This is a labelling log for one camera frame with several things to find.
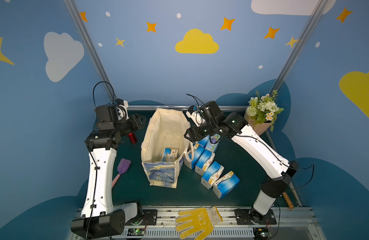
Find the teal cartoon tissue pack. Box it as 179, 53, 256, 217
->
204, 134, 221, 153

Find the cream canvas tote bag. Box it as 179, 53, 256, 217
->
141, 109, 191, 189

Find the blue white tissue pack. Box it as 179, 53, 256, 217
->
162, 148, 179, 162
184, 143, 204, 169
212, 171, 240, 199
194, 150, 215, 176
200, 162, 224, 190
198, 136, 209, 148

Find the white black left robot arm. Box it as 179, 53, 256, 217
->
71, 114, 146, 240

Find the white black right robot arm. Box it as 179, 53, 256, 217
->
184, 110, 300, 218

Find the red small object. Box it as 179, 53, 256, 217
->
128, 133, 138, 144

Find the purple pink spatula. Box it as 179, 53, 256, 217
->
112, 159, 132, 188

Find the flower pot with white flowers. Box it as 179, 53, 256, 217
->
244, 90, 284, 136

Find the yellow knit work glove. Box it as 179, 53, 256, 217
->
176, 207, 222, 240

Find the left green circuit board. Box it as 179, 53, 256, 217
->
127, 229, 146, 237

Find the green circuit board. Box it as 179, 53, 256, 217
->
252, 228, 272, 240
127, 229, 146, 237

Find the right green circuit board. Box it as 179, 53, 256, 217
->
252, 228, 272, 240

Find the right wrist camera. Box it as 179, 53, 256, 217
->
186, 101, 226, 127

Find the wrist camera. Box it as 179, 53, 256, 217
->
95, 99, 129, 131
186, 101, 226, 127

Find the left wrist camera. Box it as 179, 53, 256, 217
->
95, 99, 129, 131

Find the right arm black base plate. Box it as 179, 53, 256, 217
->
234, 209, 277, 225

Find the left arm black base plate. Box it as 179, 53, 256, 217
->
126, 209, 158, 226

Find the blue garden rake wooden handle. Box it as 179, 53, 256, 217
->
282, 192, 294, 209

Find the aluminium rail front frame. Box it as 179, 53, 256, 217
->
66, 205, 326, 240

